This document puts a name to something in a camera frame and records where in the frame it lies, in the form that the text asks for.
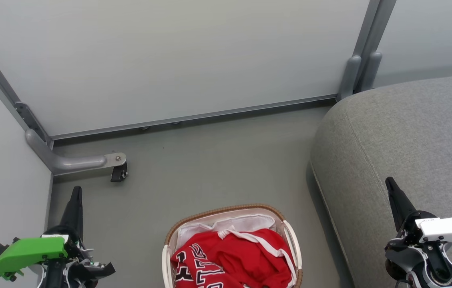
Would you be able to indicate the black caster wheel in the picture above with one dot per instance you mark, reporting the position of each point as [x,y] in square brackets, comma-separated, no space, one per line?
[119,172]

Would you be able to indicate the grey partition double post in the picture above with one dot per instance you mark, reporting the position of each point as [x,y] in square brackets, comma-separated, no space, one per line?
[364,52]

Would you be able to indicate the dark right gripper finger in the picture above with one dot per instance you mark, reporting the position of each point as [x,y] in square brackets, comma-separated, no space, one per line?
[400,204]

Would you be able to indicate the grey partition bottom rail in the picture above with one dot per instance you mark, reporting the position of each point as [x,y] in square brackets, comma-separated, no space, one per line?
[193,118]

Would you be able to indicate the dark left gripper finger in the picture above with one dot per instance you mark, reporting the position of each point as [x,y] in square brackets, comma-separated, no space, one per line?
[74,210]

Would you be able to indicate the grey partition foot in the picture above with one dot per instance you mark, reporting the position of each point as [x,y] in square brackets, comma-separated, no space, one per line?
[77,162]

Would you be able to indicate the grey fabric sofa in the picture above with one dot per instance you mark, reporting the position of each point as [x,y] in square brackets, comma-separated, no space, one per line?
[390,132]

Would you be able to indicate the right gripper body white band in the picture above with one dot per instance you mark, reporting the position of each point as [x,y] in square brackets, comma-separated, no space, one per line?
[446,230]

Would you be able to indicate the wicker-rimmed white laundry basket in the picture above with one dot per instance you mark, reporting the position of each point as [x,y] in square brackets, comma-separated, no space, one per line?
[294,244]

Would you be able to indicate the grey partition corner post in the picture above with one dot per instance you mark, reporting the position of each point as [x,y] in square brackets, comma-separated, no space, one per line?
[5,94]

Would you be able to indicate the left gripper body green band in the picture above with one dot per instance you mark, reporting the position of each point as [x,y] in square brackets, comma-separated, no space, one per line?
[29,252]

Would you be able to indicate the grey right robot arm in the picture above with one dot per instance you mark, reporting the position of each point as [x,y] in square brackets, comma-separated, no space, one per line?
[400,256]

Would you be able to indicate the red jersey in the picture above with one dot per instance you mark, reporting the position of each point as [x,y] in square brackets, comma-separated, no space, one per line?
[250,260]

